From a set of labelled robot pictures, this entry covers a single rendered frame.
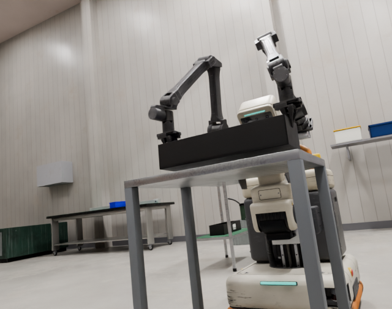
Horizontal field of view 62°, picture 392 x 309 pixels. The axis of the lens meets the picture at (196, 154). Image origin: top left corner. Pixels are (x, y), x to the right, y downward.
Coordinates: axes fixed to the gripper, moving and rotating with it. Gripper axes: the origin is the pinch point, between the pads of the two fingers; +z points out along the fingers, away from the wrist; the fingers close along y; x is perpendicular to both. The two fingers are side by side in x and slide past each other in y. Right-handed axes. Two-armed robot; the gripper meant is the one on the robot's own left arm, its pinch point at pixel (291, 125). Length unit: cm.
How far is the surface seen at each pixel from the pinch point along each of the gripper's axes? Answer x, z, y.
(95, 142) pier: 440, -180, -582
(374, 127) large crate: 447, -77, 21
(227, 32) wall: 489, -356, -215
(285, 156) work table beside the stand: -25.0, 15.2, 2.7
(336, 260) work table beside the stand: 17, 52, 5
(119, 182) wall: 473, -75, -542
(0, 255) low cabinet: 272, 64, -698
